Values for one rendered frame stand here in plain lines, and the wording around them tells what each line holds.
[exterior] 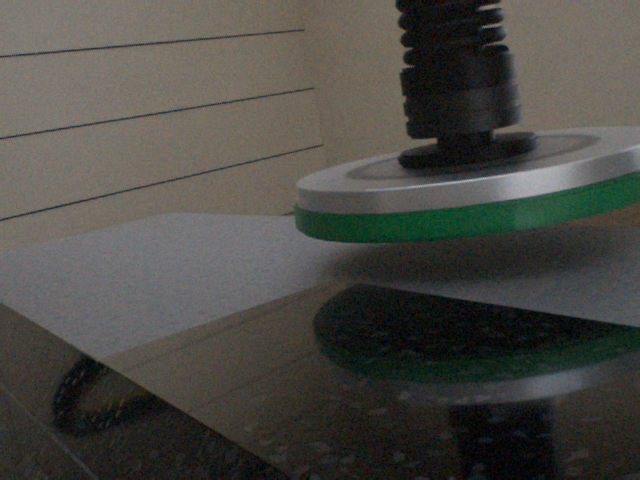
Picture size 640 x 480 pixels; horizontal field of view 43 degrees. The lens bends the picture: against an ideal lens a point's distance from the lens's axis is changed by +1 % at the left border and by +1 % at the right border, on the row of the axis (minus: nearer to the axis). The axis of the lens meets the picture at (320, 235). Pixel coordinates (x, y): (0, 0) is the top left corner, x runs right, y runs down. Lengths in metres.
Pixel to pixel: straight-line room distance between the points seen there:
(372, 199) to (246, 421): 0.16
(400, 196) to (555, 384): 0.15
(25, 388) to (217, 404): 0.18
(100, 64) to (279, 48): 1.69
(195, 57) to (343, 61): 1.28
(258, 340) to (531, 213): 0.14
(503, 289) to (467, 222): 0.04
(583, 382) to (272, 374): 0.12
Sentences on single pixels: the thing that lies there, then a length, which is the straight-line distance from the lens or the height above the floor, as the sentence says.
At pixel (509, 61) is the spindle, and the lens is 0.48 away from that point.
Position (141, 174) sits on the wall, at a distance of 5.96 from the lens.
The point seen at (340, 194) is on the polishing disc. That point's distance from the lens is 0.42.
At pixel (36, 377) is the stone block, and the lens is 0.47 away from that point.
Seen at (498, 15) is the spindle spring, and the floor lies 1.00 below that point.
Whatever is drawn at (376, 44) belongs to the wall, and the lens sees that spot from 6.60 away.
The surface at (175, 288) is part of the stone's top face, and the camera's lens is 0.53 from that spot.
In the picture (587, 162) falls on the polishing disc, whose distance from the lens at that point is 0.41.
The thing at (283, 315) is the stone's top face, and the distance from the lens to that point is 0.42.
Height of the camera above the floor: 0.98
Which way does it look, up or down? 10 degrees down
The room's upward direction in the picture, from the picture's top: 9 degrees counter-clockwise
